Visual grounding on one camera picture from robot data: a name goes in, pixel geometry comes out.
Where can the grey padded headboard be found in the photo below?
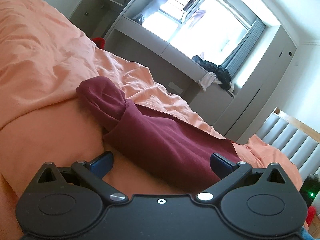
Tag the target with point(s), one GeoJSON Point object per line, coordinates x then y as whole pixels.
{"type": "Point", "coordinates": [290, 137]}

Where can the pink hanging garment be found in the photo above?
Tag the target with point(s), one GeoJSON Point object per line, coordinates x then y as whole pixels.
{"type": "Point", "coordinates": [197, 17]}

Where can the open grey wardrobe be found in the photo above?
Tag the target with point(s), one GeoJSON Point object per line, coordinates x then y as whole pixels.
{"type": "Point", "coordinates": [100, 10]}

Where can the red object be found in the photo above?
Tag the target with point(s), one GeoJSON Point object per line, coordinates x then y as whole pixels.
{"type": "Point", "coordinates": [98, 42]}

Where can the orange blanket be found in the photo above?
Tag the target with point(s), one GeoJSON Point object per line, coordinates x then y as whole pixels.
{"type": "Point", "coordinates": [45, 62]}

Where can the maroon long-sleeve sweater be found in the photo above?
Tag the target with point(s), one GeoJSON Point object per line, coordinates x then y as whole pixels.
{"type": "Point", "coordinates": [162, 142]}

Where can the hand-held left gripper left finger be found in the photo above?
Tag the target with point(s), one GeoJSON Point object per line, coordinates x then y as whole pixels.
{"type": "Point", "coordinates": [101, 165]}

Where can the white hanging cloth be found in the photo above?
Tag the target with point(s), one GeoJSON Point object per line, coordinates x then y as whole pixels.
{"type": "Point", "coordinates": [207, 81]}

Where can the blue-grey curtain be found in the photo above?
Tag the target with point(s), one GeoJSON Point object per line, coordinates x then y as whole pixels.
{"type": "Point", "coordinates": [246, 45]}

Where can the tall grey cabinet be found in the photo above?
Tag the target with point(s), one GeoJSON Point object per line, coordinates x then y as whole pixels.
{"type": "Point", "coordinates": [257, 92]}

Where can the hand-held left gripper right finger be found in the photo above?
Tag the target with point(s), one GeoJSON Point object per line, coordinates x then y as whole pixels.
{"type": "Point", "coordinates": [221, 165]}

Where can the sheer light curtain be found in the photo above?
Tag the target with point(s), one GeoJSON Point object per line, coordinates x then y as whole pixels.
{"type": "Point", "coordinates": [157, 7]}

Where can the black bag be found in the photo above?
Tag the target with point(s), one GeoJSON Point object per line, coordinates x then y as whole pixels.
{"type": "Point", "coordinates": [139, 19]}

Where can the window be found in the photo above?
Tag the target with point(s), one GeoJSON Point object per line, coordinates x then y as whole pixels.
{"type": "Point", "coordinates": [207, 25]}

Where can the pile of dark clothes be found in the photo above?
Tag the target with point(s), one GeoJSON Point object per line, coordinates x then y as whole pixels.
{"type": "Point", "coordinates": [217, 71]}

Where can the grey window bench cabinet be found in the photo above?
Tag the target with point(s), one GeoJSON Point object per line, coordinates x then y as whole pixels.
{"type": "Point", "coordinates": [160, 55]}

